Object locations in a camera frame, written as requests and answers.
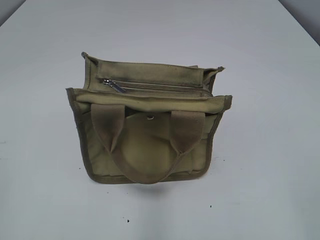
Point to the yellow-olive canvas tote bag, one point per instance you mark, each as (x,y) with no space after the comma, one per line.
(160,130)

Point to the silver metal zipper pull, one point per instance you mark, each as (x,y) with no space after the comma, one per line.
(110,85)

